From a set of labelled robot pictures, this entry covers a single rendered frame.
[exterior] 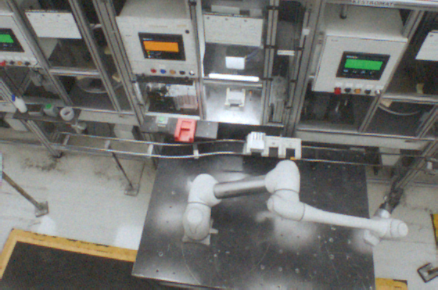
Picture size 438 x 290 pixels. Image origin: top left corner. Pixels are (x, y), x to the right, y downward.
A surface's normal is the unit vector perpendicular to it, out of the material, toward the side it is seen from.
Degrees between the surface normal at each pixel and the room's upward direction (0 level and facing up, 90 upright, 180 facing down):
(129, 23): 90
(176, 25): 90
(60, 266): 0
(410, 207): 0
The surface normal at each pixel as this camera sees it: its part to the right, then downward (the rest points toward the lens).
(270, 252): -0.04, -0.61
